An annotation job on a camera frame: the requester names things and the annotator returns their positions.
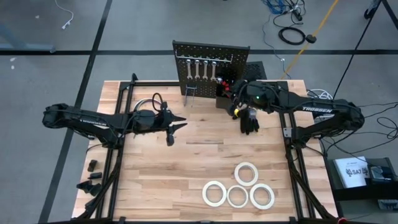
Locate white cable coil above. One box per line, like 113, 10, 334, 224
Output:
306, 88, 333, 100

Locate black electronic device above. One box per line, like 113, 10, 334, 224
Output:
366, 164, 393, 183

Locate black metal pegboard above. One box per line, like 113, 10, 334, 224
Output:
172, 40, 251, 101

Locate black metal table frame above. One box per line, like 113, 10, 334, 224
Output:
72, 73, 340, 224

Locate white printed booklet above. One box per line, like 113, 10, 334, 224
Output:
335, 156, 371, 189

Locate blue cable bunch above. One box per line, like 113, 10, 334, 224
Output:
262, 0, 287, 16

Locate grey electronic device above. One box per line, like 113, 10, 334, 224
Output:
377, 198, 398, 211

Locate grey metal stand foot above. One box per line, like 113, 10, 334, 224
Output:
0, 23, 57, 54

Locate black stand legs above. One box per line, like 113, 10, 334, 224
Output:
330, 0, 398, 106

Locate white floor cable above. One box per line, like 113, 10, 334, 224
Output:
54, 0, 75, 30

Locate black work glove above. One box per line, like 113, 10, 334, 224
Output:
239, 107, 260, 135

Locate white masking tape roll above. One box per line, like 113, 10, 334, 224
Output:
226, 185, 249, 209
201, 180, 228, 208
249, 182, 276, 210
234, 162, 259, 187

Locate black equipment cart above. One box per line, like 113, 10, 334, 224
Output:
325, 157, 398, 224

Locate thin cable white plug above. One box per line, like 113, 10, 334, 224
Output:
261, 14, 287, 63

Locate black cable cluster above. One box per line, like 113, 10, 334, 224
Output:
272, 0, 307, 23

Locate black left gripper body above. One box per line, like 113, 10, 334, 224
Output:
132, 101, 175, 147

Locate coiled black cable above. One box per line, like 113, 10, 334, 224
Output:
277, 26, 307, 47

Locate black bracket part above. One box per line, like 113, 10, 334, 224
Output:
76, 180, 103, 197

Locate silver wire loop hook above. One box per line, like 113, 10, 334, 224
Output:
183, 86, 198, 109

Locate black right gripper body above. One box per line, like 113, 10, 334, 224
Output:
229, 81, 279, 119

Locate silver pegboard hook rail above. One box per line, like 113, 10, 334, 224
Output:
175, 51, 234, 63

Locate black perforated plate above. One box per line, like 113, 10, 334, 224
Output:
244, 61, 268, 82

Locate black pegboard tool bin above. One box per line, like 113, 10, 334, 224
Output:
215, 79, 239, 111

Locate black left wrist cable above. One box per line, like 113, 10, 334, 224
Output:
151, 92, 166, 111

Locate black floor cable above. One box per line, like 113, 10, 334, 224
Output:
374, 116, 398, 141
354, 102, 398, 112

